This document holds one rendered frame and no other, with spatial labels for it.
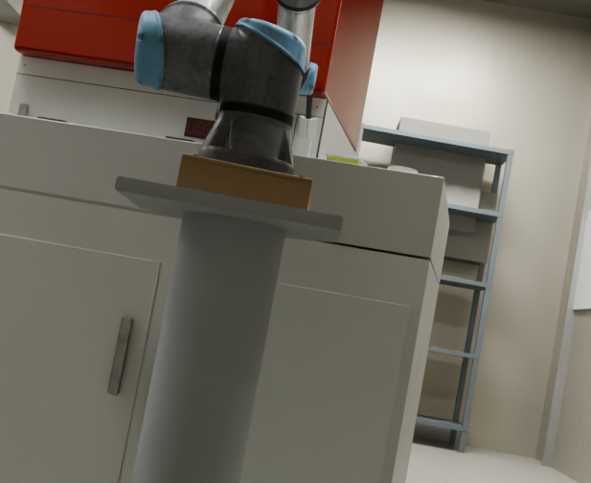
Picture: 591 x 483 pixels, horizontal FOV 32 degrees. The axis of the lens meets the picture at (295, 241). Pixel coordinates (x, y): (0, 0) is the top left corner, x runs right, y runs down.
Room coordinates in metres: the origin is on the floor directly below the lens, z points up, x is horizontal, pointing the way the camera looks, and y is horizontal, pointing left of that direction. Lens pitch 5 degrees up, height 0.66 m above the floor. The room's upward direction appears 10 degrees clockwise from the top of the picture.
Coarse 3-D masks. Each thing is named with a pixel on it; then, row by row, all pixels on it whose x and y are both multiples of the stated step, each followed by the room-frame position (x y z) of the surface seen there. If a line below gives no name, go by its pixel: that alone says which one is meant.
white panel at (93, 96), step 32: (32, 64) 2.62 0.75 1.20; (64, 64) 2.60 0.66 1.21; (32, 96) 2.61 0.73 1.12; (64, 96) 2.60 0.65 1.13; (96, 96) 2.58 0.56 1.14; (128, 96) 2.57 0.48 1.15; (160, 96) 2.55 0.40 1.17; (192, 96) 2.54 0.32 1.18; (128, 128) 2.57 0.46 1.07; (160, 128) 2.55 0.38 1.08; (320, 128) 2.48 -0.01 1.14
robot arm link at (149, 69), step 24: (192, 0) 1.63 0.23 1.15; (216, 0) 1.66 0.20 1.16; (144, 24) 1.53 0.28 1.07; (168, 24) 1.53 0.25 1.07; (192, 24) 1.53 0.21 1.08; (216, 24) 1.55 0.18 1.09; (144, 48) 1.52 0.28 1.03; (168, 48) 1.52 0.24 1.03; (192, 48) 1.52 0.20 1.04; (144, 72) 1.54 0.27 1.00; (168, 72) 1.53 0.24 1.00; (192, 72) 1.53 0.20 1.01
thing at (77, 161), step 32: (0, 128) 1.95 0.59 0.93; (32, 128) 1.94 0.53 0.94; (64, 128) 1.93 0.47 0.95; (96, 128) 1.92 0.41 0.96; (0, 160) 1.95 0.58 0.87; (32, 160) 1.94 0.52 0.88; (64, 160) 1.93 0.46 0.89; (96, 160) 1.92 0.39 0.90; (128, 160) 1.91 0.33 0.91; (160, 160) 1.89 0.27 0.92; (64, 192) 1.93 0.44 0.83; (96, 192) 1.92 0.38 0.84
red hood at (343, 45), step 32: (32, 0) 2.57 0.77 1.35; (64, 0) 2.55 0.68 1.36; (96, 0) 2.54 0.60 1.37; (128, 0) 2.52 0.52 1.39; (160, 0) 2.51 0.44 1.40; (256, 0) 2.47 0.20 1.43; (352, 0) 2.59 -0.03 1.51; (32, 32) 2.57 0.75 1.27; (64, 32) 2.55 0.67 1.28; (96, 32) 2.54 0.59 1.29; (128, 32) 2.52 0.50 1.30; (320, 32) 2.44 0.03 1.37; (352, 32) 2.68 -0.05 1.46; (96, 64) 2.57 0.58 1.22; (128, 64) 2.52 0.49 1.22; (320, 64) 2.43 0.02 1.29; (352, 64) 2.78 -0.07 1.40; (320, 96) 2.47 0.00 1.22; (352, 96) 2.88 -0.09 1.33; (352, 128) 3.00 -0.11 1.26
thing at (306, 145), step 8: (304, 120) 2.13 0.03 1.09; (312, 120) 2.13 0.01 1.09; (304, 128) 2.14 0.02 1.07; (312, 128) 2.14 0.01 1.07; (304, 136) 2.15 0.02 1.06; (312, 136) 2.15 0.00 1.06; (296, 144) 2.13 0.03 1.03; (304, 144) 2.13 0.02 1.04; (312, 144) 2.16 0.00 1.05; (296, 152) 2.13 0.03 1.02; (304, 152) 2.13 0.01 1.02; (312, 152) 2.17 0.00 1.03
